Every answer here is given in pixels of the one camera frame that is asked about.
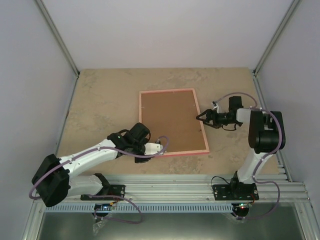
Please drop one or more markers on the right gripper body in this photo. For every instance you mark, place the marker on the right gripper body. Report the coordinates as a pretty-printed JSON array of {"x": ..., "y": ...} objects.
[{"x": 219, "y": 121}]

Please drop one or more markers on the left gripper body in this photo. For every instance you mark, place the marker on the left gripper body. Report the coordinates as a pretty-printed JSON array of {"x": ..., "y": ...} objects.
[{"x": 138, "y": 160}]

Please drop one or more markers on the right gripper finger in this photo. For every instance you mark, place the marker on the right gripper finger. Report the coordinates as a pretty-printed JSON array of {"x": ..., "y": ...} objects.
[
  {"x": 206, "y": 121},
  {"x": 207, "y": 114}
]

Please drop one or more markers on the brown cardboard backing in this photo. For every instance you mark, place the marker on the brown cardboard backing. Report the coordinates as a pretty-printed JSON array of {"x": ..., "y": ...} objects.
[{"x": 172, "y": 120}]

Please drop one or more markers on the pink picture frame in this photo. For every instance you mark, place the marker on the pink picture frame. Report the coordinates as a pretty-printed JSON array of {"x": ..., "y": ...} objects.
[{"x": 203, "y": 135}]

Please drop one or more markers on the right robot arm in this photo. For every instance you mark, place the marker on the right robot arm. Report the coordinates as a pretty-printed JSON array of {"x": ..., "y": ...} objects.
[{"x": 266, "y": 136}]

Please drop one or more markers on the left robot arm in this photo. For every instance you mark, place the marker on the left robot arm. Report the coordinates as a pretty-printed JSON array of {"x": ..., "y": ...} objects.
[{"x": 52, "y": 178}]

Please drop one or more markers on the left controller board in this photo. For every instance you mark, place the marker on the left controller board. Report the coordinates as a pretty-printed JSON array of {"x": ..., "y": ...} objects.
[{"x": 105, "y": 206}]

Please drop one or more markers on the controller board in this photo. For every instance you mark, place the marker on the controller board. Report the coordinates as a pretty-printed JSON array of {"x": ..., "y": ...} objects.
[
  {"x": 105, "y": 206},
  {"x": 243, "y": 205}
]

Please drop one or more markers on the clear plastic bag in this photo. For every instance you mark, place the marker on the clear plastic bag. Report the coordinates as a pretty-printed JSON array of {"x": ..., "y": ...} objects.
[{"x": 96, "y": 227}]

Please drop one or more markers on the right controller board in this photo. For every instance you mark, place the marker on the right controller board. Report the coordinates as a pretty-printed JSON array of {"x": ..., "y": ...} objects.
[{"x": 243, "y": 205}]

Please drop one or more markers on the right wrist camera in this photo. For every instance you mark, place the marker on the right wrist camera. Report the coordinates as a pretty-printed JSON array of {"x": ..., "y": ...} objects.
[{"x": 216, "y": 107}]

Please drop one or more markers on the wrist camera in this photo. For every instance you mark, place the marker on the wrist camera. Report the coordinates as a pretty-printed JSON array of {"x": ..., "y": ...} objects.
[
  {"x": 216, "y": 107},
  {"x": 153, "y": 149}
]

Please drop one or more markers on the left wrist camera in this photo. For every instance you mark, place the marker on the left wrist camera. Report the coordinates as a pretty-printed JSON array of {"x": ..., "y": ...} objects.
[{"x": 153, "y": 149}]

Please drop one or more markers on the aluminium mounting rail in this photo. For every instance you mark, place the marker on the aluminium mounting rail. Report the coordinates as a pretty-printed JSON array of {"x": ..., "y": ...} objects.
[{"x": 196, "y": 188}]

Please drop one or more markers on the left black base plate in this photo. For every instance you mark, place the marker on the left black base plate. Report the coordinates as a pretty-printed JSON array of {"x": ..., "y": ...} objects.
[{"x": 107, "y": 193}]

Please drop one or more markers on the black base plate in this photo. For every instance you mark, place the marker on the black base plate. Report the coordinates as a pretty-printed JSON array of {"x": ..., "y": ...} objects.
[
  {"x": 107, "y": 193},
  {"x": 245, "y": 192}
]

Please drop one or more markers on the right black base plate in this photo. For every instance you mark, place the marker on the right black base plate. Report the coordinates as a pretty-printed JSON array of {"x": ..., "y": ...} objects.
[{"x": 245, "y": 192}]

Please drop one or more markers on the blue slotted cable duct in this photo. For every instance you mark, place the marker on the blue slotted cable duct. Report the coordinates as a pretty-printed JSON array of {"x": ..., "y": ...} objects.
[{"x": 145, "y": 208}]

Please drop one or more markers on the right aluminium corner post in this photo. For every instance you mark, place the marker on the right aluminium corner post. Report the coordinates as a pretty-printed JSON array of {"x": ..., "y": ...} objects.
[{"x": 277, "y": 34}]

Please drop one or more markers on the aluminium corner post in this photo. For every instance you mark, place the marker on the aluminium corner post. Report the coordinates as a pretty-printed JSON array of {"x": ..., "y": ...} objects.
[
  {"x": 277, "y": 34},
  {"x": 57, "y": 36}
]

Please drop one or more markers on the left aluminium corner post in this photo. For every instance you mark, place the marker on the left aluminium corner post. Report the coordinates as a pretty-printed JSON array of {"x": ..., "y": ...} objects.
[{"x": 57, "y": 36}]

